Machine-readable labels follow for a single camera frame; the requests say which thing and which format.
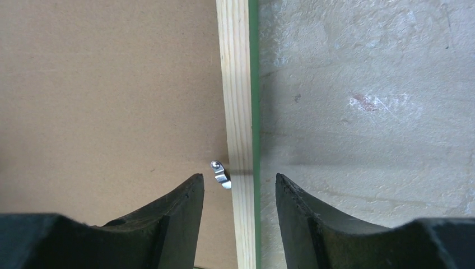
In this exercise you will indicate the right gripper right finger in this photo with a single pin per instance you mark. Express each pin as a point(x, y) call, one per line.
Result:
point(318, 235)

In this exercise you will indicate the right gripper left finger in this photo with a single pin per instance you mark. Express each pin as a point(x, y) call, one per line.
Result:
point(161, 234)

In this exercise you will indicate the brown cardboard backing board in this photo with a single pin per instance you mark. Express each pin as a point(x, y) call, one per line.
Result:
point(109, 105)

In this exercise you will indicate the green wooden picture frame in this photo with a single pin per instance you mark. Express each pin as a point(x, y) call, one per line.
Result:
point(233, 33)

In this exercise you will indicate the small metal frame clip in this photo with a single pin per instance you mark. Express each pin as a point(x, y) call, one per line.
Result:
point(221, 174)

